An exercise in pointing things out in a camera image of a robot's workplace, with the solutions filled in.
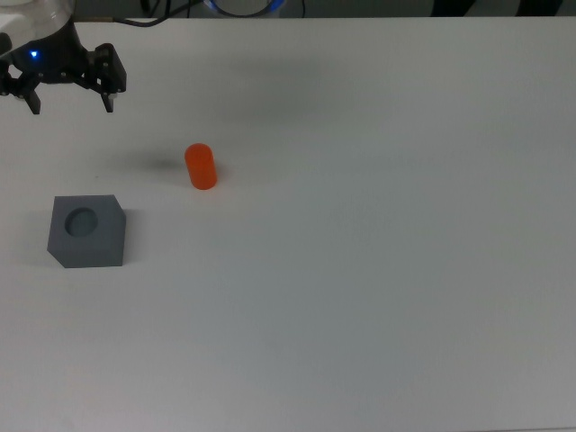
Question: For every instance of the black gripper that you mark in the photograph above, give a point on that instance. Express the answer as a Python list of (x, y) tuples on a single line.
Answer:
[(54, 58)]

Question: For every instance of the orange cylinder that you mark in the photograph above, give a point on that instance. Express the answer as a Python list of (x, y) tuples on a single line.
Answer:
[(201, 168)]

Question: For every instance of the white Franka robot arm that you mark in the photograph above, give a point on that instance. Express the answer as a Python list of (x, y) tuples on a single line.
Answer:
[(54, 9)]

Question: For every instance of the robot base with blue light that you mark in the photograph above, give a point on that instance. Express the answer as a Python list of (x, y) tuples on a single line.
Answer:
[(245, 5)]

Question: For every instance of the grey block with round hole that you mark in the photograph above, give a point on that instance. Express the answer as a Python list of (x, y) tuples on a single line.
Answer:
[(103, 252)]

